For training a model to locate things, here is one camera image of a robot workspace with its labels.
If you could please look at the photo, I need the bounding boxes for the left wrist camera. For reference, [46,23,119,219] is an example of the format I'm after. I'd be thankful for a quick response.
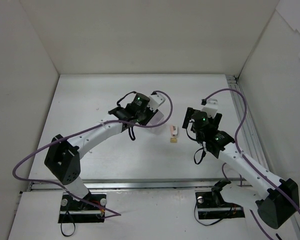
[147,91,166,112]

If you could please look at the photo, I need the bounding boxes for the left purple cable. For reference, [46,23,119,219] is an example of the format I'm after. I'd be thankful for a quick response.
[12,90,174,221]

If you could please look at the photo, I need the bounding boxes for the white three-compartment organizer box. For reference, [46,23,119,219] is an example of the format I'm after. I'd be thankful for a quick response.
[147,110,165,135]

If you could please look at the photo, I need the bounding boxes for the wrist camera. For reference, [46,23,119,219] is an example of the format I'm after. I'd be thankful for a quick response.
[147,91,166,112]
[201,98,219,118]

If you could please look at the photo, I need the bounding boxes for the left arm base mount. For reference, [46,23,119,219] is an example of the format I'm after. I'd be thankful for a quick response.
[58,192,105,224]

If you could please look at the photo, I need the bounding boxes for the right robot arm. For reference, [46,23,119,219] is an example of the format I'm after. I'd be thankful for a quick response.
[182,107,300,229]

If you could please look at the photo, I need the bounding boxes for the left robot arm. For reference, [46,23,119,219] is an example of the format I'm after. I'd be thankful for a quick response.
[44,92,166,210]

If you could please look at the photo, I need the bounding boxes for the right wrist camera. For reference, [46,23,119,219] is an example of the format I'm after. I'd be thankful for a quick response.
[201,98,219,118]

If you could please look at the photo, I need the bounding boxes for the aluminium frame rail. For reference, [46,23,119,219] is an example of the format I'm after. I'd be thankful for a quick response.
[226,74,300,240]

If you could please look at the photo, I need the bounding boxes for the purple cable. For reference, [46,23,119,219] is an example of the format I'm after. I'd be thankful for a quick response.
[12,90,174,221]
[204,88,300,240]

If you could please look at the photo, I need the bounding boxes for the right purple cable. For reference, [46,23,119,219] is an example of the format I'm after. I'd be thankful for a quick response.
[204,88,300,240]

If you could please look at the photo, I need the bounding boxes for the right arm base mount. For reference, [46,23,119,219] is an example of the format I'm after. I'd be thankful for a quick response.
[193,180,245,227]

